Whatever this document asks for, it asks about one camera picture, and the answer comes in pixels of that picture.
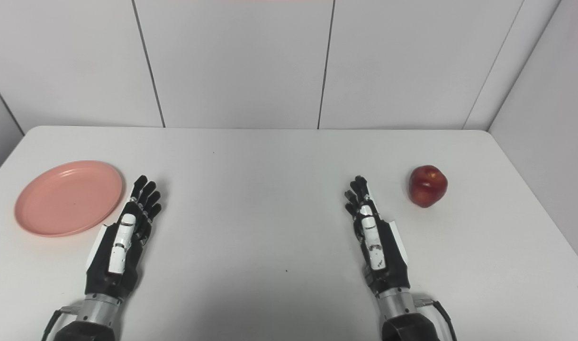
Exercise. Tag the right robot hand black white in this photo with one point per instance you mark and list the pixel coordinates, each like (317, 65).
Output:
(379, 251)

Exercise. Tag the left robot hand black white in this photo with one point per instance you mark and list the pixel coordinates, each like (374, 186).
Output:
(123, 246)

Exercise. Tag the pink plastic plate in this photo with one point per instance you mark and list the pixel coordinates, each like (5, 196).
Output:
(68, 198)

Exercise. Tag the red apple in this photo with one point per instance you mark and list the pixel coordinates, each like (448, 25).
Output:
(428, 185)

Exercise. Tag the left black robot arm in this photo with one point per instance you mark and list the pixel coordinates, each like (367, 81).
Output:
(92, 317)

